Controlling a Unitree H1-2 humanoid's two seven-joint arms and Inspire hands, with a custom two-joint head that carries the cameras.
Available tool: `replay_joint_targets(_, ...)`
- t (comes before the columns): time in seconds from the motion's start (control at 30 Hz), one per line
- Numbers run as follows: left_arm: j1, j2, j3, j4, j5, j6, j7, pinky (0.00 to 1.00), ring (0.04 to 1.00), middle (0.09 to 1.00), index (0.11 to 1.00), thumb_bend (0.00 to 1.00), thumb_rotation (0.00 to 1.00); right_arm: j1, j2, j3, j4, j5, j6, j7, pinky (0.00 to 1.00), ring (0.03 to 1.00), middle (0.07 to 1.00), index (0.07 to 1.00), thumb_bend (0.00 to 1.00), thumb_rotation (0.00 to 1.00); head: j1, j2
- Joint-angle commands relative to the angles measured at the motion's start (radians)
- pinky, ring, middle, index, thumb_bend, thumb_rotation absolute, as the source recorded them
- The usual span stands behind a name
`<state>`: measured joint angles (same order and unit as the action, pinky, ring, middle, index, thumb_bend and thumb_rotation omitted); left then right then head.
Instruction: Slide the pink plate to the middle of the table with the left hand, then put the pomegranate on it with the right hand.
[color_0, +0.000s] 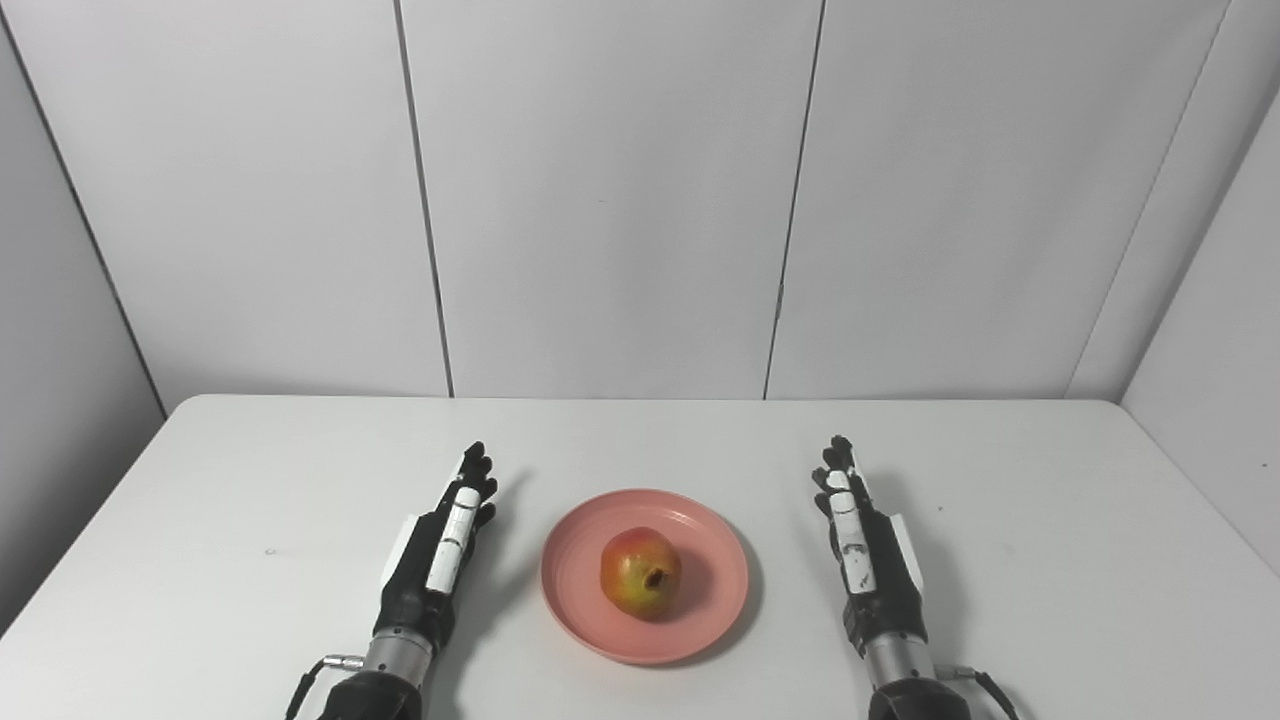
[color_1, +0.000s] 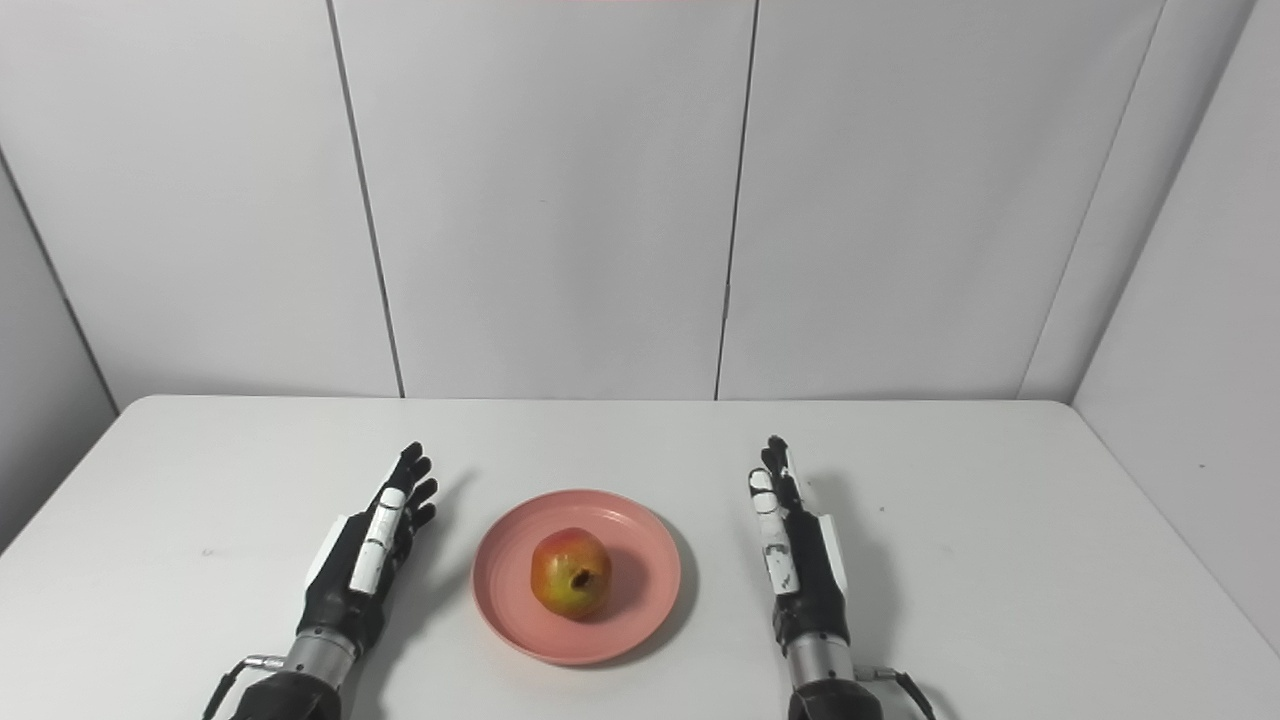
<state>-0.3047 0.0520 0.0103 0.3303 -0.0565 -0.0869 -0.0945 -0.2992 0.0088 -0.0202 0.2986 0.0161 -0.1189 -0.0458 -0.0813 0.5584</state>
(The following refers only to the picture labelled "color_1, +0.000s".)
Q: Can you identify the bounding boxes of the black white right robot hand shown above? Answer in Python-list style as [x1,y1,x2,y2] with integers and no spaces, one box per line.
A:
[747,435,854,653]

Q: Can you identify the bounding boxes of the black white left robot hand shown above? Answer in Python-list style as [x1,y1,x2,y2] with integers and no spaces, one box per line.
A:
[296,441,441,658]

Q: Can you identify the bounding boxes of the pink round plate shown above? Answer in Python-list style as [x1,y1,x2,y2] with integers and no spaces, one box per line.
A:
[472,489,684,667]

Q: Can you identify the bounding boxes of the red yellow pomegranate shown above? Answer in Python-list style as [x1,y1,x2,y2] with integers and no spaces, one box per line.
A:
[530,528,613,621]

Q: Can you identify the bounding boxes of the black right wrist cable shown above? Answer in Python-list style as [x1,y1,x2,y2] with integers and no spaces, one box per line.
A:
[853,664,939,720]

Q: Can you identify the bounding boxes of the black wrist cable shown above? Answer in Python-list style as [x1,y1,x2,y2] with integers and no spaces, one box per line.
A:
[201,654,288,720]
[853,664,939,720]

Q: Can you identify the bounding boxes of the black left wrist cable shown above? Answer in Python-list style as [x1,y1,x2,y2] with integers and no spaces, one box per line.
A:
[201,654,288,720]

